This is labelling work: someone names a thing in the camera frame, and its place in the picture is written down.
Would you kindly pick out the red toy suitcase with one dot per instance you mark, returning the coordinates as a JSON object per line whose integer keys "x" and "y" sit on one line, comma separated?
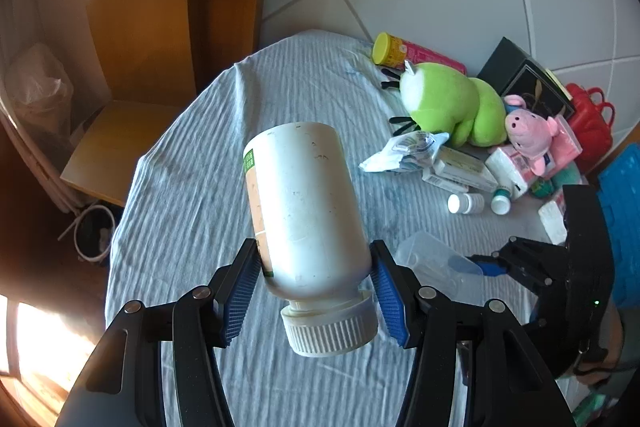
{"x": 592, "y": 127}

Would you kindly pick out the green patterned pouch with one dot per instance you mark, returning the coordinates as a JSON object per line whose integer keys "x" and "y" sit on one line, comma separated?
{"x": 542, "y": 187}

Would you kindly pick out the translucent plastic bag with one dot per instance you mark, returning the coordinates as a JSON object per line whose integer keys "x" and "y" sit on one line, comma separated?
{"x": 37, "y": 87}

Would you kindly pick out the curved wooden wall frame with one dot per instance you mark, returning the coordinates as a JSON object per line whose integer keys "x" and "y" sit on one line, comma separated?
{"x": 150, "y": 7}

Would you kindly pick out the small green cap bottle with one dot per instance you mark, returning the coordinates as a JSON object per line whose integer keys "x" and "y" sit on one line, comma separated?
{"x": 501, "y": 202}

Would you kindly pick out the clear plastic wrapper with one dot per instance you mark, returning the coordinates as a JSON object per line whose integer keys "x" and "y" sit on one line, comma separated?
{"x": 405, "y": 152}

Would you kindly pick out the black gift box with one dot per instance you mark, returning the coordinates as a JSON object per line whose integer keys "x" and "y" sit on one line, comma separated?
{"x": 515, "y": 67}

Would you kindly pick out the white medicine box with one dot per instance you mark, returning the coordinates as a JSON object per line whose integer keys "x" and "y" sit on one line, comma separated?
{"x": 462, "y": 162}
{"x": 445, "y": 181}

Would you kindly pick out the beige curtain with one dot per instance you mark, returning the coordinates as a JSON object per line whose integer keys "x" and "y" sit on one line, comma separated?
{"x": 25, "y": 167}

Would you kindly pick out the white plastic bottle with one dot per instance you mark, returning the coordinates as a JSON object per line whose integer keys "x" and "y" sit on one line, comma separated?
{"x": 305, "y": 217}

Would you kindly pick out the clear plastic box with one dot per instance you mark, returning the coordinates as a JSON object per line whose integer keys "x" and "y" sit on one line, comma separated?
{"x": 430, "y": 257}

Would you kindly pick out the pink pig plush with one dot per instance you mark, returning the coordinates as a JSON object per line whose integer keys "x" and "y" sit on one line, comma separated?
{"x": 527, "y": 122}

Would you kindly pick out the pink can with yellow lid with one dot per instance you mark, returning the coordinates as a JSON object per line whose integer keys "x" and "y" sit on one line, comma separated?
{"x": 415, "y": 52}

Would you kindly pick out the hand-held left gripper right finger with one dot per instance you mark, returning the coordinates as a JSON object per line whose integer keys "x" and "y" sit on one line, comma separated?
{"x": 390, "y": 307}

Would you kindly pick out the small white pill bottle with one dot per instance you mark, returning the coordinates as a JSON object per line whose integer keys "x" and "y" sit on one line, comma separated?
{"x": 465, "y": 203}

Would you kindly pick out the pink upright tissue pack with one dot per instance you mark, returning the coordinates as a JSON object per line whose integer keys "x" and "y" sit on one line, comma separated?
{"x": 567, "y": 142}

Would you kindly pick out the person's right hand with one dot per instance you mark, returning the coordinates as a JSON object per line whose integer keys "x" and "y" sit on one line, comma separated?
{"x": 600, "y": 372}

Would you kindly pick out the green frog plush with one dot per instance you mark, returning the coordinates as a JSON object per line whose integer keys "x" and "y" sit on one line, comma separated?
{"x": 445, "y": 102}

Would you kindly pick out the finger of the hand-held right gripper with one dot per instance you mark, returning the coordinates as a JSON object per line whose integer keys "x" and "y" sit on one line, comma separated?
{"x": 525, "y": 249}
{"x": 492, "y": 268}

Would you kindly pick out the yellow notepad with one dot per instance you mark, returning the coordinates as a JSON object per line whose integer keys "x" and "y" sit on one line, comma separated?
{"x": 557, "y": 82}

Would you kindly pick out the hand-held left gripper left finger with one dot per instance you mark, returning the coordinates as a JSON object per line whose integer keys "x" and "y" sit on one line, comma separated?
{"x": 240, "y": 297}

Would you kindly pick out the light wooden stool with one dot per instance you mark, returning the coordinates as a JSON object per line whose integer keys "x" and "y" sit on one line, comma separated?
{"x": 117, "y": 142}

